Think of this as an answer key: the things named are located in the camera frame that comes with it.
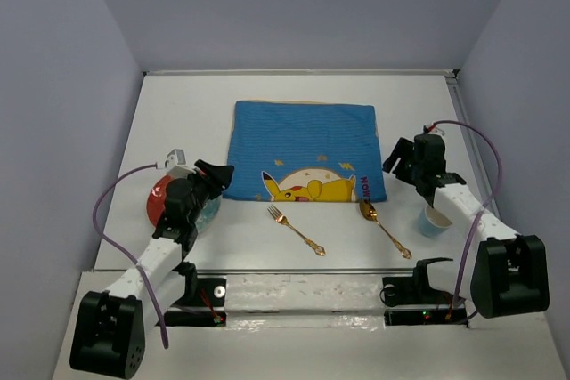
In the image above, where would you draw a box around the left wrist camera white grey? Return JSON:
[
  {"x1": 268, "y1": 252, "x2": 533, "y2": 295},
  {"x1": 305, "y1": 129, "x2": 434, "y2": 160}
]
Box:
[{"x1": 165, "y1": 149, "x2": 191, "y2": 179}]

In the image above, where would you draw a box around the gold spoon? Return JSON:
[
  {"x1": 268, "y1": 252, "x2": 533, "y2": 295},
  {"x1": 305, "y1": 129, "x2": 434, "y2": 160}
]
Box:
[{"x1": 359, "y1": 199, "x2": 412, "y2": 260}]

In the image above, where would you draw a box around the blue paper cup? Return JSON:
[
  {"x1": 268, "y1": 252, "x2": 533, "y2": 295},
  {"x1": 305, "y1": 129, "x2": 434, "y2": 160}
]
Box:
[{"x1": 417, "y1": 205, "x2": 452, "y2": 238}]

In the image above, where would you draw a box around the gold fork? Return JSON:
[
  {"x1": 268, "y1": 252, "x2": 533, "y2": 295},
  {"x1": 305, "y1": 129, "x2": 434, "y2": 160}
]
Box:
[{"x1": 267, "y1": 205, "x2": 326, "y2": 256}]

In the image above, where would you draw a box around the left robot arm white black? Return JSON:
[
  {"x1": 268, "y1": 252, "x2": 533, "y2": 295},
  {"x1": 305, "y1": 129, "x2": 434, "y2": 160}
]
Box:
[{"x1": 69, "y1": 153, "x2": 234, "y2": 379}]

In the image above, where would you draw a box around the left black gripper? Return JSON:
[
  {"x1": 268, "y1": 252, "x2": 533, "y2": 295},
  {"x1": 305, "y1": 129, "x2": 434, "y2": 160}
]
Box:
[{"x1": 178, "y1": 160, "x2": 232, "y2": 224}]

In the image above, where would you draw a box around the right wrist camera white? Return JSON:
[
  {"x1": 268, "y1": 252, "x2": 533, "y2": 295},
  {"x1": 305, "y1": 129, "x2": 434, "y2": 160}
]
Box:
[{"x1": 422, "y1": 124, "x2": 445, "y2": 137}]

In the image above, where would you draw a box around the red and blue ceramic plate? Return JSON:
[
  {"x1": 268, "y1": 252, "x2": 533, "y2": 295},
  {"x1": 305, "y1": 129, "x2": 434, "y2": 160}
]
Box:
[{"x1": 146, "y1": 175, "x2": 222, "y2": 235}]

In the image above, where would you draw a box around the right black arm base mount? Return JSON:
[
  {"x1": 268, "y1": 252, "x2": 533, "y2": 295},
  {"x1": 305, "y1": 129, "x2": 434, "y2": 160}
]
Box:
[{"x1": 379, "y1": 276, "x2": 470, "y2": 327}]

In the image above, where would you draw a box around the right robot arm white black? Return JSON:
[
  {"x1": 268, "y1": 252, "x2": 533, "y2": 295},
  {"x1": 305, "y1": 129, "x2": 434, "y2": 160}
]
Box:
[{"x1": 382, "y1": 132, "x2": 550, "y2": 319}]

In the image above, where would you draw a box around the blue cartoon placemat cloth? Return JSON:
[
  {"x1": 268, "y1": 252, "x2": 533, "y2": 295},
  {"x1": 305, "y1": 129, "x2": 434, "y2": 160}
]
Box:
[{"x1": 224, "y1": 101, "x2": 387, "y2": 202}]

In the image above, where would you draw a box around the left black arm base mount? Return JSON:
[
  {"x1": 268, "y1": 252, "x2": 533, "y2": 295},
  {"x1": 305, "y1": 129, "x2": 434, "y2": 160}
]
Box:
[{"x1": 165, "y1": 277, "x2": 227, "y2": 327}]

